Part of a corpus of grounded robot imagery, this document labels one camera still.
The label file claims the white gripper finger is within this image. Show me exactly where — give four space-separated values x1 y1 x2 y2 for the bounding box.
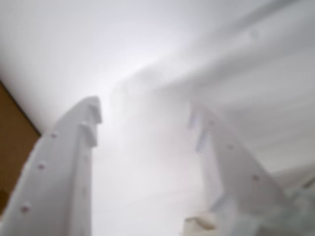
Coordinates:
188 103 297 236
0 96 102 236

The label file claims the brown cardboard box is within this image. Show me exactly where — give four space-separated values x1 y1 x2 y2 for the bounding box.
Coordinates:
0 80 41 214

